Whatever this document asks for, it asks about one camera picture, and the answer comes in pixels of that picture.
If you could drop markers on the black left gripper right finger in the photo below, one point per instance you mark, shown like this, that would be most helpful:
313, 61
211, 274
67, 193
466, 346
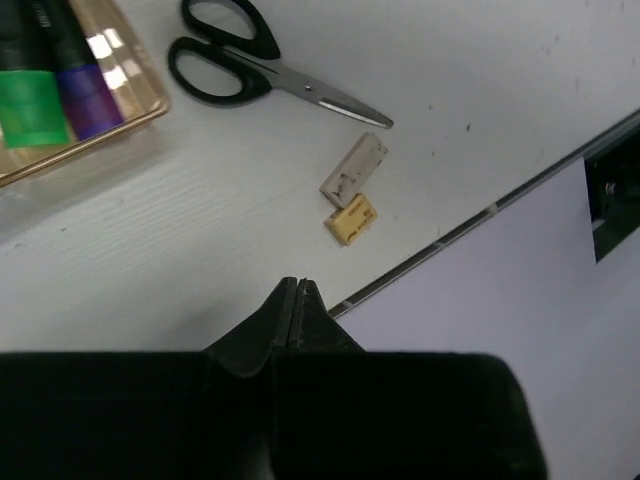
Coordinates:
312, 328

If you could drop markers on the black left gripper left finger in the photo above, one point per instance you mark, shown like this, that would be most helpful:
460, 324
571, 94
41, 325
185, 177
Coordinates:
245, 349

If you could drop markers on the yellow tan eraser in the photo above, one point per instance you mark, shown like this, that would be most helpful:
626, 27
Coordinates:
349, 223

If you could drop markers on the grey white eraser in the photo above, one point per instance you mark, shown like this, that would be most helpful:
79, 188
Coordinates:
353, 171

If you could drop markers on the purple highlighter marker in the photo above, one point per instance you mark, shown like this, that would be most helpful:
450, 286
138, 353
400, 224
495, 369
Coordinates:
85, 96

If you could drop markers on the green highlighter marker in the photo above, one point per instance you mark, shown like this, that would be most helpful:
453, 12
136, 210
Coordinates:
31, 111

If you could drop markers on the amber transparent plastic container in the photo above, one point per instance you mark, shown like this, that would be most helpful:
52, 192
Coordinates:
130, 75

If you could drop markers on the black handled scissors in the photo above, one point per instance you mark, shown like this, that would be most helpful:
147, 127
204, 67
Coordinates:
256, 63

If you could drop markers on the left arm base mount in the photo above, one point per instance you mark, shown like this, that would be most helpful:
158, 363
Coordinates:
612, 177

